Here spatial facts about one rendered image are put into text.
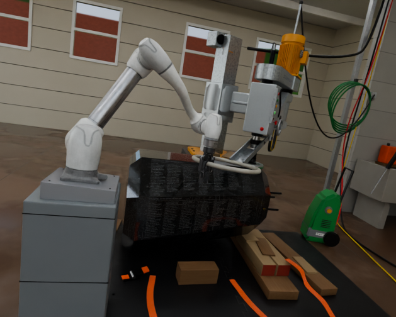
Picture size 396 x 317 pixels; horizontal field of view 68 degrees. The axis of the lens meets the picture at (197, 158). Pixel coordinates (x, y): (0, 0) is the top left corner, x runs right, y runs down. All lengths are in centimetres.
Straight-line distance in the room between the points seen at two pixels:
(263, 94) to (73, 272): 187
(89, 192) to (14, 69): 765
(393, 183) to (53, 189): 412
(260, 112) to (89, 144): 151
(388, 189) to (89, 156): 394
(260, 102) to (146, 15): 645
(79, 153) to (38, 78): 733
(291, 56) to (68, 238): 257
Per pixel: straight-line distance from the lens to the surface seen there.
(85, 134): 153
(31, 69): 886
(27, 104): 892
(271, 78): 254
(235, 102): 324
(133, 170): 234
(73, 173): 156
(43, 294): 172
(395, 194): 476
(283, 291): 245
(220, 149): 338
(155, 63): 166
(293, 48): 326
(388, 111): 524
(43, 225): 154
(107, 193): 147
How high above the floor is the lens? 135
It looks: 11 degrees down
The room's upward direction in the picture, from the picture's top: 9 degrees clockwise
